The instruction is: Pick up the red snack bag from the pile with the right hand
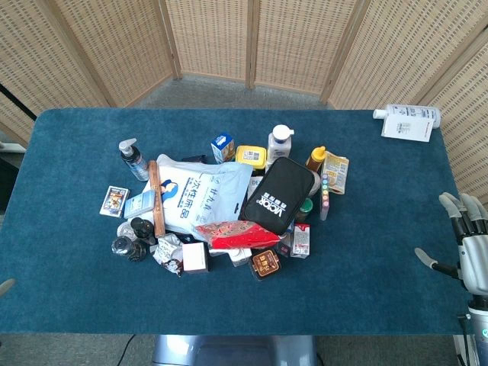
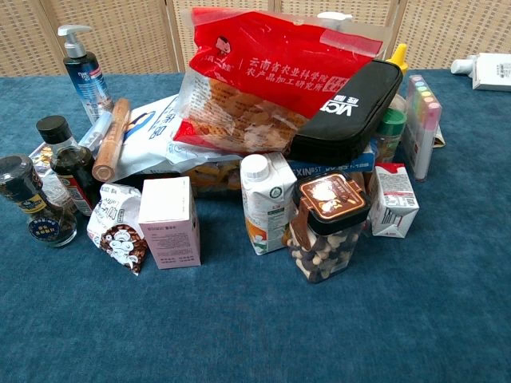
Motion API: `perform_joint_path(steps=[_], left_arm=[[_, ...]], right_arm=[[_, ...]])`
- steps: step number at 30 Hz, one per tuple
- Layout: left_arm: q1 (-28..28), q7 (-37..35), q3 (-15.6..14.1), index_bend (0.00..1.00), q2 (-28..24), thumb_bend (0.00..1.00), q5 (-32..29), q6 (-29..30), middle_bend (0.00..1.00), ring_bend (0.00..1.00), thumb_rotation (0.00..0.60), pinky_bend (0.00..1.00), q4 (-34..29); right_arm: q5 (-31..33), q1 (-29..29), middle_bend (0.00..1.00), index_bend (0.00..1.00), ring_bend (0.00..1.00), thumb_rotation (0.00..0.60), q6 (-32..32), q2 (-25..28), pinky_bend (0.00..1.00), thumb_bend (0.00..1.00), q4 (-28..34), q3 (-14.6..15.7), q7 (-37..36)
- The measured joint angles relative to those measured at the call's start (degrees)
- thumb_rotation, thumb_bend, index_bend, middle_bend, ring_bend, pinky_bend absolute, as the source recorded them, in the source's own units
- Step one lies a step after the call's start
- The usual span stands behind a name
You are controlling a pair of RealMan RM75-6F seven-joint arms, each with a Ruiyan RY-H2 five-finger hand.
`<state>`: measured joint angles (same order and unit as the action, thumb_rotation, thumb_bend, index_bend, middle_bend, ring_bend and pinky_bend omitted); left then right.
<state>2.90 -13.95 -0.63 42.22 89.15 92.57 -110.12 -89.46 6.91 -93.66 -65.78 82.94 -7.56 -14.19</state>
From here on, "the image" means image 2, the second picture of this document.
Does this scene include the white drink carton with cap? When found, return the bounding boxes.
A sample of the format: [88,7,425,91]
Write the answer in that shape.
[240,152,298,256]

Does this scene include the orange snack package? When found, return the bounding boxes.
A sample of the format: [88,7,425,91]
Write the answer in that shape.
[184,156,244,199]

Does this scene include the white and blue plastic bag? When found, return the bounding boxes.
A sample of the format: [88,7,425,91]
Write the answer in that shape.
[77,93,243,181]

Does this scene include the pastel highlighter pen pack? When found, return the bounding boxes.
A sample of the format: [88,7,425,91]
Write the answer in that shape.
[401,73,442,181]

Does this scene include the flat printed snack packet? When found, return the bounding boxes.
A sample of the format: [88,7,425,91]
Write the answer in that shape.
[28,140,55,176]

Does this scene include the pink cardboard box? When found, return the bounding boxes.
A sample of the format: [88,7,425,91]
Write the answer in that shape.
[137,176,202,270]

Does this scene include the black zippered pouch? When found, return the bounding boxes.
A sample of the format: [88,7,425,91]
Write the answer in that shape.
[287,58,404,166]

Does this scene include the white tube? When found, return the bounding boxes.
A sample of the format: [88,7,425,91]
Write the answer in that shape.
[450,54,480,76]

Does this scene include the dark soy sauce bottle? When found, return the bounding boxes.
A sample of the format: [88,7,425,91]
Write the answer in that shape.
[35,115,101,217]

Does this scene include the blue table cloth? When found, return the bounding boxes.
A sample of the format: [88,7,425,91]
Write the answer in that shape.
[0,68,511,383]

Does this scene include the white box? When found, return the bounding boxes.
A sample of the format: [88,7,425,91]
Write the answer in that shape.
[471,52,511,92]

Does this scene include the yellow nozzle squeeze bottle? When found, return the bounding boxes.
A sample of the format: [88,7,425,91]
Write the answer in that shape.
[385,42,409,76]

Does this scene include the blue cardboard box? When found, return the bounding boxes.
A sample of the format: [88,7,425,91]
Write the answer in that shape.
[285,139,378,175]

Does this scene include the black pepper grinder bottle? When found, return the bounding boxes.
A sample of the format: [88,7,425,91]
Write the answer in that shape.
[0,154,78,248]

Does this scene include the coffee bean print packet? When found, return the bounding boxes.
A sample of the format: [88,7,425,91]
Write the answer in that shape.
[86,182,149,276]

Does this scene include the woven folding screen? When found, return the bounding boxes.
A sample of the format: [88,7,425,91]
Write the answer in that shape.
[0,0,511,77]

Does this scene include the blue pump dispenser bottle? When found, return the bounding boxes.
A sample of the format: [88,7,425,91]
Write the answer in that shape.
[57,24,114,125]

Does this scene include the wooden rolling pin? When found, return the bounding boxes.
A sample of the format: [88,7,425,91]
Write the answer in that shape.
[91,97,132,184]

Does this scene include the clear cookie jar brown lid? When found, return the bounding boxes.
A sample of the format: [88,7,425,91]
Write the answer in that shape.
[285,172,372,285]

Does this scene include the clear plastic tube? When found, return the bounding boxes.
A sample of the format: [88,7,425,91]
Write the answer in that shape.
[77,110,113,152]

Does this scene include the green lid spice jar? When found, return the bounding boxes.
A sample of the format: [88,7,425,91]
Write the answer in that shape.
[374,108,408,164]

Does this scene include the red and white milk carton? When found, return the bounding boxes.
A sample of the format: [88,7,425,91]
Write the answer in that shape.
[367,162,420,239]

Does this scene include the red and transparent snack bag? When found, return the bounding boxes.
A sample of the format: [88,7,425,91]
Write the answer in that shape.
[172,6,391,156]

